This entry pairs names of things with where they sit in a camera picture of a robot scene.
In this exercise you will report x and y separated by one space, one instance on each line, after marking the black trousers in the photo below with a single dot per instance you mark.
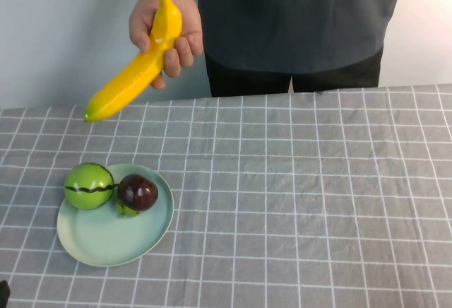
247 82

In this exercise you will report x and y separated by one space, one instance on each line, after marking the person's right hand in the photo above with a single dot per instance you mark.
190 39

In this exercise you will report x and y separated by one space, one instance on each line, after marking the light green plate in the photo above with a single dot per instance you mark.
113 237

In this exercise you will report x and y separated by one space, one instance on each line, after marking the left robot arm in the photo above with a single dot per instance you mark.
4 292

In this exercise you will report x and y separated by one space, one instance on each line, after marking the dark purple toy mangosteen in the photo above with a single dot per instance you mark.
138 193

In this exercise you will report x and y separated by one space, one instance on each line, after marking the green toy fruit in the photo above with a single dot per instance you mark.
88 186

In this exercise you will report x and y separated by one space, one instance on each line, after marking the grey-blue shirt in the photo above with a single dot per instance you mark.
300 15

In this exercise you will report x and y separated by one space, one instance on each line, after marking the yellow toy banana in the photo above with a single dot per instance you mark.
141 71

